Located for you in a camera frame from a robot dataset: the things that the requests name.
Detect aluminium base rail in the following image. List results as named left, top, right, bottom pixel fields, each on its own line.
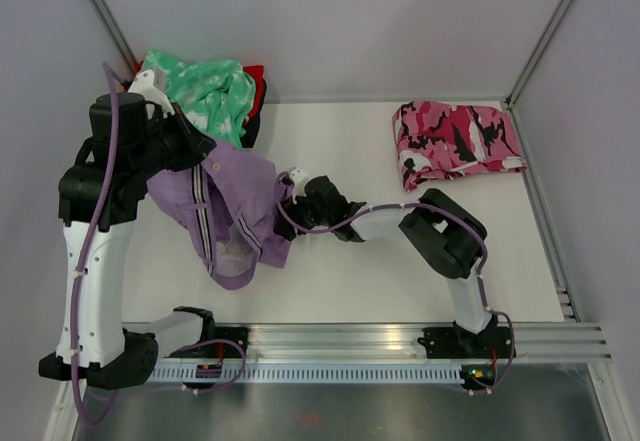
left=159, top=323, right=612, bottom=362

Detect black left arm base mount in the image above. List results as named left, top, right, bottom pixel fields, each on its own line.
left=169, top=326, right=250, bottom=362

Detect aluminium frame post left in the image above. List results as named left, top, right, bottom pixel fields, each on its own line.
left=87, top=0, right=138, bottom=73

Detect white slotted cable duct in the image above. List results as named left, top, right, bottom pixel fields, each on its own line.
left=149, top=362, right=462, bottom=385

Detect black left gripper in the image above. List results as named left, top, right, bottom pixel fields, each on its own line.
left=131, top=103, right=216, bottom=180

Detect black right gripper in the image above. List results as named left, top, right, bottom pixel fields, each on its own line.
left=274, top=191, right=332, bottom=241

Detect purple trousers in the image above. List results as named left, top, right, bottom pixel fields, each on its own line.
left=147, top=141, right=291, bottom=291

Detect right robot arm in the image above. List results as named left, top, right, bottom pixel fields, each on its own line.
left=274, top=170, right=516, bottom=360

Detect aluminium frame post right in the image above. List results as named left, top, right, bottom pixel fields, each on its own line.
left=505, top=0, right=576, bottom=109

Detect pink camouflage trousers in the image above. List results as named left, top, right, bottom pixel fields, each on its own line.
left=391, top=101, right=527, bottom=192

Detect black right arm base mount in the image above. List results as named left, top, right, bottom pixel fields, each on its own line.
left=417, top=326, right=515, bottom=361

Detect aluminium frame post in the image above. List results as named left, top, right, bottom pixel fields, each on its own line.
left=505, top=0, right=576, bottom=109
left=87, top=0, right=138, bottom=73

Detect black garment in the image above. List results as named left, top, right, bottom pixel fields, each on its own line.
left=240, top=74, right=267, bottom=149

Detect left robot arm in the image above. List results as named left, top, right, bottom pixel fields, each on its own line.
left=38, top=68, right=218, bottom=391

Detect red garment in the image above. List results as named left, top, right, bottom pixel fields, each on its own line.
left=141, top=57, right=256, bottom=122

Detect green tie-dye garment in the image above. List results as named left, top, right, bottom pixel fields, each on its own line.
left=142, top=49, right=256, bottom=148

